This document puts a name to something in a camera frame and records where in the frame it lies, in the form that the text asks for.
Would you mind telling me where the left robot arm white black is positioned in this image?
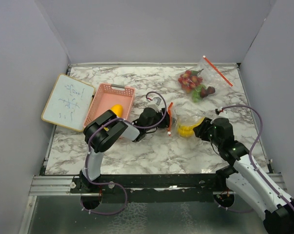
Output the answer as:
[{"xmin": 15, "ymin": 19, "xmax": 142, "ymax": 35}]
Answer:
[{"xmin": 79, "ymin": 107, "xmax": 171, "ymax": 193}]

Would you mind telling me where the pink plastic basket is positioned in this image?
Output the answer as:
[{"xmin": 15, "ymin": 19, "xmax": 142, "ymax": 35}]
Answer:
[{"xmin": 83, "ymin": 83, "xmax": 135, "ymax": 127}]

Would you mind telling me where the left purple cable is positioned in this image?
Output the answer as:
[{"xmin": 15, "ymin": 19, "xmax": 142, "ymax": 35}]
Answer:
[{"xmin": 85, "ymin": 91, "xmax": 168, "ymax": 215}]

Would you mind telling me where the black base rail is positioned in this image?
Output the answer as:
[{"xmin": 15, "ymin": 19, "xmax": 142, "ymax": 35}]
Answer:
[{"xmin": 70, "ymin": 174, "xmax": 234, "ymax": 203}]

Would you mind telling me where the yellow fake banana bunch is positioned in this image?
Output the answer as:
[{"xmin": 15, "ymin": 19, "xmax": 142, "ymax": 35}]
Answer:
[{"xmin": 177, "ymin": 117, "xmax": 204, "ymax": 138}]

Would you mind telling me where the zip bag with yellow fruit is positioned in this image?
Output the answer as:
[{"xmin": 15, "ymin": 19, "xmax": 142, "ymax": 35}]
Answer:
[{"xmin": 167, "ymin": 102, "xmax": 204, "ymax": 138}]

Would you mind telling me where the aluminium frame rail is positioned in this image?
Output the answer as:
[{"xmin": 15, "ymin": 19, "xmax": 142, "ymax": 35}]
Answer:
[{"xmin": 28, "ymin": 174, "xmax": 76, "ymax": 196}]

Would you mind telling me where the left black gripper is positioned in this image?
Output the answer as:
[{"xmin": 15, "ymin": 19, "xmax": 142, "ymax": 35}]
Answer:
[{"xmin": 145, "ymin": 108, "xmax": 176, "ymax": 132}]

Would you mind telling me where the small whiteboard wooden frame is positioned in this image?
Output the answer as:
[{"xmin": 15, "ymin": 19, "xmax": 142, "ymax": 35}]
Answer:
[{"xmin": 41, "ymin": 74, "xmax": 96, "ymax": 132}]

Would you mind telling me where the zip bag with berries grapes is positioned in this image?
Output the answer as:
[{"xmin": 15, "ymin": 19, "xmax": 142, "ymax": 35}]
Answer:
[{"xmin": 176, "ymin": 56, "xmax": 233, "ymax": 103}]

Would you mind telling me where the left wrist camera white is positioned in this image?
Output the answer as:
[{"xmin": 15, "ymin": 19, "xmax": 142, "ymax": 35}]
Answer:
[{"xmin": 147, "ymin": 97, "xmax": 162, "ymax": 113}]

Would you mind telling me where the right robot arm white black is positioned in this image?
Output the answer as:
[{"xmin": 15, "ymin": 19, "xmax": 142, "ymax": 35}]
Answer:
[{"xmin": 193, "ymin": 117, "xmax": 294, "ymax": 234}]

